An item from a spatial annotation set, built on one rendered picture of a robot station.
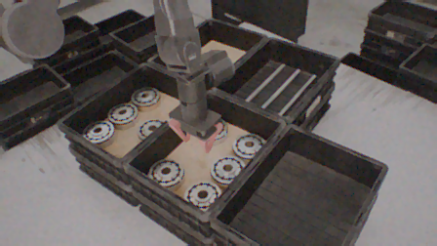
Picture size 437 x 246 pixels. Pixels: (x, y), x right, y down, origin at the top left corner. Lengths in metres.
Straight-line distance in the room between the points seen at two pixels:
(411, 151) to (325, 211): 0.51
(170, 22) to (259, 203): 0.57
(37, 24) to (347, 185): 0.87
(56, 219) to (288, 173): 0.74
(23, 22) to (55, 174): 0.91
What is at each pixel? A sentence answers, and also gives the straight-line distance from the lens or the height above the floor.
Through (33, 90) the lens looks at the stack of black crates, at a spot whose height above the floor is 0.49.
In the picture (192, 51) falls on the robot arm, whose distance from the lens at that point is 0.71.
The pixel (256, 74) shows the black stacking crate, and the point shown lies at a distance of 1.47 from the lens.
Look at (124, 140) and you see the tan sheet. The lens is 1.26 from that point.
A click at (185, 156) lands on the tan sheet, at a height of 0.83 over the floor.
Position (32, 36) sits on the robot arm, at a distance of 0.59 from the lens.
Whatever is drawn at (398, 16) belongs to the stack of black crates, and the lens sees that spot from 2.77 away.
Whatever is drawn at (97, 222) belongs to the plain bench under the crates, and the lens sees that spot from 1.25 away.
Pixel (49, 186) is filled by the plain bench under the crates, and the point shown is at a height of 0.70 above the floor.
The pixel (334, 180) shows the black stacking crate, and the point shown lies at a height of 0.83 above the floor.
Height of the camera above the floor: 1.69
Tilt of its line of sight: 43 degrees down
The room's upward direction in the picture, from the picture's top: 4 degrees counter-clockwise
